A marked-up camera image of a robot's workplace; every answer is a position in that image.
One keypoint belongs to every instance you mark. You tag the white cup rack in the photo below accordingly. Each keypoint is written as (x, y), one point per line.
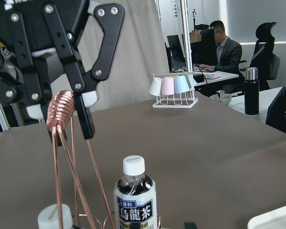
(183, 100)

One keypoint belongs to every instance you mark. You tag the cream serving tray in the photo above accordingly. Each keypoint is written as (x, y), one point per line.
(275, 219)

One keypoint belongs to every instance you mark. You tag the copper wire bottle basket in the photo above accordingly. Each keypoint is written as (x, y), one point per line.
(59, 114)

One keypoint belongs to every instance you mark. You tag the tea bottle white cap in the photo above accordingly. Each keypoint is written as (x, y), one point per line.
(134, 197)

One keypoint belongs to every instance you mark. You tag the black office chair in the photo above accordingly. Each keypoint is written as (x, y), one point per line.
(263, 58)

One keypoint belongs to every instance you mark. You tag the blue plastic cup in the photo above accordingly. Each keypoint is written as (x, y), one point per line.
(181, 85)

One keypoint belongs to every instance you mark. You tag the black thermos bottle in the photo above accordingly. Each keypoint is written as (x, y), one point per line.
(251, 91)

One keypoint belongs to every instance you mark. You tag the white plastic cup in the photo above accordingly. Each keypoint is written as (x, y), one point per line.
(156, 86)

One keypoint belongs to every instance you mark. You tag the pink plastic cup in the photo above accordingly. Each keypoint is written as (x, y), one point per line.
(168, 86)

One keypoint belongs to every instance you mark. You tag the seated man in suit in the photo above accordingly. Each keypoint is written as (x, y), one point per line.
(229, 53)

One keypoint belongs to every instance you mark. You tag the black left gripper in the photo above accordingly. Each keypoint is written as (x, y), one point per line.
(28, 26)

